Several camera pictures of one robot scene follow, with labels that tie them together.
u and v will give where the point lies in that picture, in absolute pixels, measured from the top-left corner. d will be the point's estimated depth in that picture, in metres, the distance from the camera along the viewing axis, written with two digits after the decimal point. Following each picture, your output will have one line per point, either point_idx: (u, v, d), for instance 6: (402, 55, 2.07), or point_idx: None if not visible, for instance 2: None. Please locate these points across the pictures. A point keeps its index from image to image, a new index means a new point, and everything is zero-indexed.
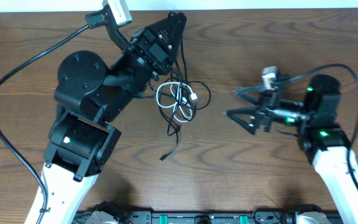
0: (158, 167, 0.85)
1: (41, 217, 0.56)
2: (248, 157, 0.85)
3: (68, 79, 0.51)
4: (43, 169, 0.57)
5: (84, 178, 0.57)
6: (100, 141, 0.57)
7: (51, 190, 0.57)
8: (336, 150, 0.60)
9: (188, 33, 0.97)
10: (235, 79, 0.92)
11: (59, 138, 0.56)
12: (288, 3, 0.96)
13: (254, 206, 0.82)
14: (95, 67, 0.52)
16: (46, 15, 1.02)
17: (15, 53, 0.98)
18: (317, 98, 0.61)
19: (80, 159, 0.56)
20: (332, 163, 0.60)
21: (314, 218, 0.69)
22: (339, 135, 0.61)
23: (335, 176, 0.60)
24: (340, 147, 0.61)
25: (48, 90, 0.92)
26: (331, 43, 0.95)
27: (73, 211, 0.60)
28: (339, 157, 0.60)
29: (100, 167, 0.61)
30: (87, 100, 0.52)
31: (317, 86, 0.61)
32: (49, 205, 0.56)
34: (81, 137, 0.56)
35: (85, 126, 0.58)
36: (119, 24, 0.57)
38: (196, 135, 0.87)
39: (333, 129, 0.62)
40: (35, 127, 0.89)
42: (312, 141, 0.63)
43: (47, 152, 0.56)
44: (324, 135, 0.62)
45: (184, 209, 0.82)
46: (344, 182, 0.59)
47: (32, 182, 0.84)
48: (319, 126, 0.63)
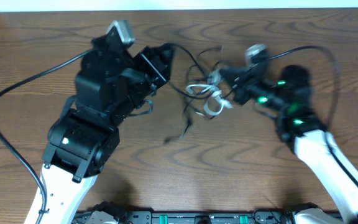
0: (158, 167, 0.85)
1: (40, 218, 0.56)
2: (248, 157, 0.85)
3: (90, 66, 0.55)
4: (42, 170, 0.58)
5: (83, 180, 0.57)
6: (99, 142, 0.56)
7: (50, 191, 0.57)
8: (314, 134, 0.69)
9: (188, 33, 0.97)
10: None
11: (58, 139, 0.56)
12: (288, 2, 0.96)
13: (254, 206, 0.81)
14: (116, 59, 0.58)
16: (46, 14, 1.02)
17: (15, 53, 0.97)
18: (289, 91, 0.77)
19: (79, 160, 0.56)
20: (312, 147, 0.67)
21: (312, 214, 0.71)
22: (312, 121, 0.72)
23: (317, 160, 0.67)
24: (317, 130, 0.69)
25: (48, 90, 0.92)
26: (332, 43, 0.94)
27: (73, 211, 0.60)
28: (317, 139, 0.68)
29: (99, 167, 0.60)
30: (105, 88, 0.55)
31: (289, 82, 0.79)
32: (48, 206, 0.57)
34: (79, 138, 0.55)
35: (84, 126, 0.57)
36: (123, 42, 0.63)
38: (196, 135, 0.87)
39: (306, 116, 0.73)
40: (35, 126, 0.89)
42: (291, 128, 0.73)
43: (46, 152, 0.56)
44: (299, 122, 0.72)
45: (184, 209, 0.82)
46: (327, 162, 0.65)
47: (32, 182, 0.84)
48: (293, 115, 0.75)
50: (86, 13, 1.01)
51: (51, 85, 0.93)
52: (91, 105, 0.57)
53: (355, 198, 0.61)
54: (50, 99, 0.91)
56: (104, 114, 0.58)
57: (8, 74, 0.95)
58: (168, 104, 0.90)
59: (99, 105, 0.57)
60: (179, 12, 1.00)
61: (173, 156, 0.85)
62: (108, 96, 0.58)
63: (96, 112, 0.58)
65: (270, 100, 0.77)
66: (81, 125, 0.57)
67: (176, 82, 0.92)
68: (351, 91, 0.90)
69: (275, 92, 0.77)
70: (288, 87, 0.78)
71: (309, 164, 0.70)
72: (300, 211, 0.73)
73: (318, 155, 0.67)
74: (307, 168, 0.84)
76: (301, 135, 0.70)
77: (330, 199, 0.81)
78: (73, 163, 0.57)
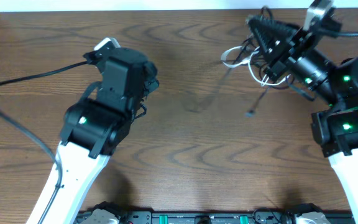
0: (158, 167, 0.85)
1: (55, 193, 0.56)
2: (248, 157, 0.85)
3: (119, 53, 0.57)
4: (59, 147, 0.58)
5: (99, 156, 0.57)
6: (114, 122, 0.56)
7: (66, 167, 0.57)
8: None
9: (188, 33, 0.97)
10: (235, 79, 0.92)
11: (75, 119, 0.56)
12: (288, 3, 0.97)
13: (254, 206, 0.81)
14: (140, 54, 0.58)
16: (46, 14, 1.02)
17: (15, 53, 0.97)
18: (351, 88, 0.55)
19: (95, 139, 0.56)
20: (356, 170, 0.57)
21: (314, 219, 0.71)
22: None
23: (355, 184, 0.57)
24: None
25: (48, 90, 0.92)
26: (332, 43, 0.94)
27: (85, 190, 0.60)
28: None
29: (112, 150, 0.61)
30: (132, 73, 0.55)
31: None
32: (63, 182, 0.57)
34: (95, 117, 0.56)
35: (100, 109, 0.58)
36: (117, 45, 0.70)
38: (196, 135, 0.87)
39: None
40: (35, 127, 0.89)
42: (334, 134, 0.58)
43: (64, 130, 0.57)
44: (347, 129, 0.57)
45: (184, 209, 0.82)
46: None
47: (32, 182, 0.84)
48: (340, 117, 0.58)
50: (86, 13, 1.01)
51: (51, 85, 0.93)
52: (115, 88, 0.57)
53: None
54: (50, 99, 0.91)
56: (124, 99, 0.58)
57: (7, 74, 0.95)
58: (168, 104, 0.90)
59: (121, 87, 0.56)
60: (179, 12, 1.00)
61: (172, 156, 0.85)
62: (132, 83, 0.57)
63: (117, 96, 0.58)
65: (317, 79, 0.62)
66: (97, 107, 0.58)
67: (176, 82, 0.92)
68: None
69: (327, 72, 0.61)
70: (356, 86, 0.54)
71: (340, 177, 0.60)
72: (303, 215, 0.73)
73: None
74: (307, 168, 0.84)
76: (347, 147, 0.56)
77: (330, 199, 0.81)
78: (88, 142, 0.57)
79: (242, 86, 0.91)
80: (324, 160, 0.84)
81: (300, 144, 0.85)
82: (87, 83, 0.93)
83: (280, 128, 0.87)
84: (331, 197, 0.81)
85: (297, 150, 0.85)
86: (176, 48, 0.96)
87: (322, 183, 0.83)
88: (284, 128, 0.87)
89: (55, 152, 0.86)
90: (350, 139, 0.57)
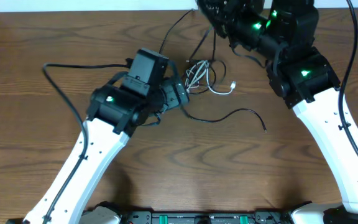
0: (158, 167, 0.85)
1: (79, 162, 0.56)
2: (248, 157, 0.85)
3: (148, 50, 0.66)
4: (86, 123, 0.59)
5: (122, 132, 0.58)
6: (138, 103, 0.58)
7: (91, 140, 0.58)
8: (329, 90, 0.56)
9: (188, 33, 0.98)
10: (235, 79, 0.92)
11: (102, 97, 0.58)
12: None
13: (254, 206, 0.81)
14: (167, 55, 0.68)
16: (45, 14, 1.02)
17: (15, 53, 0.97)
18: (288, 23, 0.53)
19: (119, 117, 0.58)
20: (322, 113, 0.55)
21: (304, 205, 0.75)
22: (324, 70, 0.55)
23: (328, 130, 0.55)
24: (330, 89, 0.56)
25: (48, 90, 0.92)
26: (329, 43, 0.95)
27: (104, 167, 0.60)
28: (332, 103, 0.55)
29: (132, 130, 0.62)
30: (157, 65, 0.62)
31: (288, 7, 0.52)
32: (87, 153, 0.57)
34: (120, 97, 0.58)
35: (123, 92, 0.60)
36: None
38: (197, 135, 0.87)
39: (316, 63, 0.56)
40: (35, 126, 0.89)
42: (293, 83, 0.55)
43: (90, 107, 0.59)
44: (306, 75, 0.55)
45: (184, 209, 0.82)
46: (337, 136, 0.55)
47: (32, 182, 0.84)
48: (299, 65, 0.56)
50: (86, 13, 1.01)
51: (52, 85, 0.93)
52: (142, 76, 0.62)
53: None
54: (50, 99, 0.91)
56: (147, 86, 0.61)
57: (8, 74, 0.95)
58: None
59: (148, 73, 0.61)
60: (179, 14, 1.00)
61: (173, 156, 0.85)
62: (157, 73, 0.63)
63: (140, 83, 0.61)
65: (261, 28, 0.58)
66: (120, 89, 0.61)
67: None
68: (351, 91, 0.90)
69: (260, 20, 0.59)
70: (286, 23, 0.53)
71: (306, 124, 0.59)
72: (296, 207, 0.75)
73: (325, 126, 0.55)
74: (307, 167, 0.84)
76: (309, 93, 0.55)
77: (330, 199, 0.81)
78: (112, 121, 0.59)
79: (242, 86, 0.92)
80: (324, 160, 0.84)
81: (300, 144, 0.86)
82: (87, 83, 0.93)
83: (281, 127, 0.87)
84: (331, 197, 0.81)
85: (298, 150, 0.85)
86: (176, 49, 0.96)
87: (321, 183, 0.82)
88: (283, 127, 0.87)
89: (55, 152, 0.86)
90: (310, 85, 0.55)
